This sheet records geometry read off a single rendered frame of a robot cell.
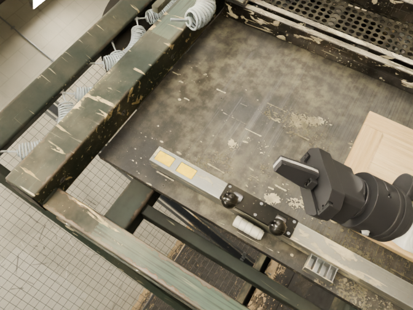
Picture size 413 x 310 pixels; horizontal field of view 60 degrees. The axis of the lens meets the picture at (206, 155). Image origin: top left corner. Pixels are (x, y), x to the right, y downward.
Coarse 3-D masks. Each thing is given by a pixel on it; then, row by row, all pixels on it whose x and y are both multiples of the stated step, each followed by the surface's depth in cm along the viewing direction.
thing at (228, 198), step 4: (228, 192) 81; (236, 192) 91; (224, 196) 80; (228, 196) 80; (232, 196) 80; (236, 196) 81; (240, 196) 90; (224, 200) 80; (228, 200) 79; (232, 200) 79; (236, 200) 80; (240, 200) 90; (224, 204) 80; (228, 204) 80; (232, 204) 80; (236, 204) 80; (228, 208) 80; (232, 208) 81
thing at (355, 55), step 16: (240, 0) 119; (256, 0) 124; (240, 16) 126; (256, 16) 123; (272, 16) 120; (288, 16) 120; (272, 32) 124; (288, 32) 121; (304, 32) 117; (320, 32) 119; (336, 32) 117; (304, 48) 122; (320, 48) 119; (336, 48) 115; (352, 48) 113; (368, 48) 114; (352, 64) 117; (368, 64) 114; (384, 64) 111; (400, 64) 112; (384, 80) 115; (400, 80) 112
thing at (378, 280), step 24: (168, 168) 96; (192, 168) 97; (216, 192) 93; (240, 216) 93; (288, 240) 89; (312, 240) 87; (336, 264) 84; (360, 264) 84; (384, 288) 82; (408, 288) 82
